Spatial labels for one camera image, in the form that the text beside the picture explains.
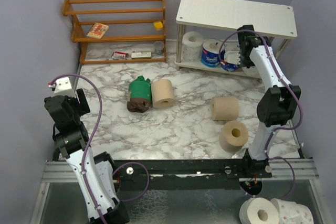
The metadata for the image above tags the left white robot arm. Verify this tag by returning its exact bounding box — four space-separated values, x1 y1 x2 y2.
44 89 130 223

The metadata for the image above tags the white green flat box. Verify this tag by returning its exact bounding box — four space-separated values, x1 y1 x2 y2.
131 49 152 59

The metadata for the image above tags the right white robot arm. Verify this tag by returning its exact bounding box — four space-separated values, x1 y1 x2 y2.
237 25 302 177

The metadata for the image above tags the pink dotted roll below table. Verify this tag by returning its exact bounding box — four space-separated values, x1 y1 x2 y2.
270 198 314 224

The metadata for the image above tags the brown roll lying centre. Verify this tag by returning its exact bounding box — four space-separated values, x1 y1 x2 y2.
211 97 239 121

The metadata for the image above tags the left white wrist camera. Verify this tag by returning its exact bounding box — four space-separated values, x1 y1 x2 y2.
48 77 76 97

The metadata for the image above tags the white two-tier shelf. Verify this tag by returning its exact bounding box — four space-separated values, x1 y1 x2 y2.
173 0 298 79

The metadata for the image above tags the red white small box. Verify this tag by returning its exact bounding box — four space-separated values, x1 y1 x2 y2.
111 51 128 60

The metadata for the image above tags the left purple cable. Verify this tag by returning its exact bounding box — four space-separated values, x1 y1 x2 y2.
49 74 150 224

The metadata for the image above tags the blue roll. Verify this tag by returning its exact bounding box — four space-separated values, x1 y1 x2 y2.
201 39 225 68
220 42 240 72

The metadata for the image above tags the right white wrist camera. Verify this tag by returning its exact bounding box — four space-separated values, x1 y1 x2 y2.
224 51 240 65

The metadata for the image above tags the brown roll upright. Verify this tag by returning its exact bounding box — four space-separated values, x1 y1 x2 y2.
219 121 249 153

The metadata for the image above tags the grey small cup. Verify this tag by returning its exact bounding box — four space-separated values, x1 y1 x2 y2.
153 41 164 55

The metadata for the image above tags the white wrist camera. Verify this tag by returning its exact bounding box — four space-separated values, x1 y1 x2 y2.
48 77 76 97
224 51 240 65

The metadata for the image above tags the brown roll beside green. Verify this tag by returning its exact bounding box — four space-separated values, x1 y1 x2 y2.
151 79 176 109

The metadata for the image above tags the purple cable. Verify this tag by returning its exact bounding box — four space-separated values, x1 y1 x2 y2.
49 74 150 224
218 29 302 198

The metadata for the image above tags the white roll below table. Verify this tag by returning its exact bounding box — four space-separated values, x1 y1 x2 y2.
239 198 279 224

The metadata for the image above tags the green brown wrapped roll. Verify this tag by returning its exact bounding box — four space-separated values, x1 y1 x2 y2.
127 76 152 113

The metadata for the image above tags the yellow cube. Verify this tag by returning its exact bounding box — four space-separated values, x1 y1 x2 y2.
153 21 163 30

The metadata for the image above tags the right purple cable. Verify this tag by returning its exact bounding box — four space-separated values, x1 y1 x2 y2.
218 29 302 198

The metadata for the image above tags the white plain paper roll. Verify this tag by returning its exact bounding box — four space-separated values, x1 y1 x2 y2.
182 31 204 62

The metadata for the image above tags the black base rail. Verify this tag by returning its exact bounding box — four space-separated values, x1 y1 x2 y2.
110 156 271 191

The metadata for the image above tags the pink dotted paper roll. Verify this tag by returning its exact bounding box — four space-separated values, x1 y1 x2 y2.
242 66 260 78

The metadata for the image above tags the small picture book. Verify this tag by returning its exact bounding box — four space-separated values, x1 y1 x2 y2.
86 23 109 39

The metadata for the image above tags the orange wooden rack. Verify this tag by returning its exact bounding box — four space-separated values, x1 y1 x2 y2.
61 0 166 65

